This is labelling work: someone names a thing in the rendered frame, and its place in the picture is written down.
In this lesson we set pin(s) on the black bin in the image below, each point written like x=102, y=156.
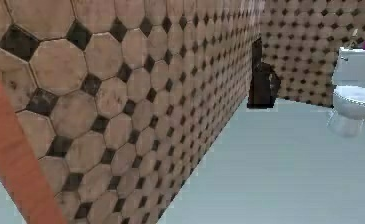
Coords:
x=260, y=87

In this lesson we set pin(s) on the white toilet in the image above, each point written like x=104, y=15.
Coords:
x=352, y=96

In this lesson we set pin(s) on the orange wooden door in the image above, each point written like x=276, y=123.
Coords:
x=13, y=156

